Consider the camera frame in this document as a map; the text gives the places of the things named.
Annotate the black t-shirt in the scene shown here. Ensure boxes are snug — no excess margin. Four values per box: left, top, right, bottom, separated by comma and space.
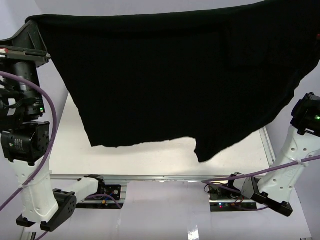
30, 0, 320, 162

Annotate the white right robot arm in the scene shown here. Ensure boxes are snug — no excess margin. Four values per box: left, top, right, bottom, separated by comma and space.
228, 92, 320, 217

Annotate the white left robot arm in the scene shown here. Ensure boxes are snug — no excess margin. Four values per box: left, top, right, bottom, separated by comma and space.
0, 20, 104, 232

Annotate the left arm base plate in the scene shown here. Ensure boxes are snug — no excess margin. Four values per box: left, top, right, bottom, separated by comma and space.
90, 184, 122, 209

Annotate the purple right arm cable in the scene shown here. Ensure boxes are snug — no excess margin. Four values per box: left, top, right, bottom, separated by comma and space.
203, 154, 320, 212

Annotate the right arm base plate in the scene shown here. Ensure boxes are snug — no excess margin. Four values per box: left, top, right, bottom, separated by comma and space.
204, 185, 258, 213

